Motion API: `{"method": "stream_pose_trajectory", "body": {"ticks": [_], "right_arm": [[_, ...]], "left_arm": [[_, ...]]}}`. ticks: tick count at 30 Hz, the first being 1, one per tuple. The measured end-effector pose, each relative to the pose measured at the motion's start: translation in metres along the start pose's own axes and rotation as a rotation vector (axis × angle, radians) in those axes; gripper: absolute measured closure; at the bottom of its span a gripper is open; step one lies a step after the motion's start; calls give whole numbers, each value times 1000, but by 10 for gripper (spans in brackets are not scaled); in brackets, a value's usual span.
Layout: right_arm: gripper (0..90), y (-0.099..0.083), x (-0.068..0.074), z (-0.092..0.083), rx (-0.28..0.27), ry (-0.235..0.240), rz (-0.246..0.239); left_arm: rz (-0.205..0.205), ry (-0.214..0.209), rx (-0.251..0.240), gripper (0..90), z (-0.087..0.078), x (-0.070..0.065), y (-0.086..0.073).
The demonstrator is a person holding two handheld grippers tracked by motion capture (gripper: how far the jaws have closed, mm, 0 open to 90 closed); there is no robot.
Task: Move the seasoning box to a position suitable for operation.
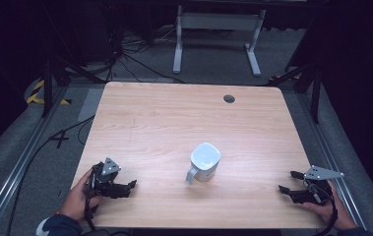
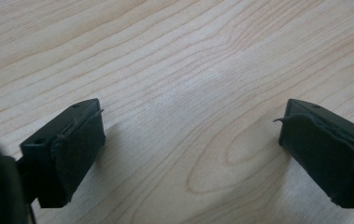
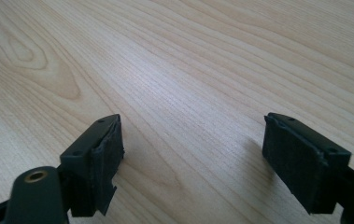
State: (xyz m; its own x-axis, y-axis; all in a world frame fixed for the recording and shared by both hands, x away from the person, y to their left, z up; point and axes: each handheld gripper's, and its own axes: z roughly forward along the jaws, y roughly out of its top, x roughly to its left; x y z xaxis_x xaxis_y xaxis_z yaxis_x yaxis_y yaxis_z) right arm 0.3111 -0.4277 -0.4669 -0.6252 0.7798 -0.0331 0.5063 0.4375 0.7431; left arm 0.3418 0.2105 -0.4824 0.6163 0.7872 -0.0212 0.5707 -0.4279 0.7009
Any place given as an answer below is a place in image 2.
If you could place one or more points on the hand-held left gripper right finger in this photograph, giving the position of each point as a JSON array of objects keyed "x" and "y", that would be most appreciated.
[{"x": 327, "y": 155}]

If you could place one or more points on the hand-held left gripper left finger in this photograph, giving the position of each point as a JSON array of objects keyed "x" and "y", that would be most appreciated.
[{"x": 68, "y": 152}]

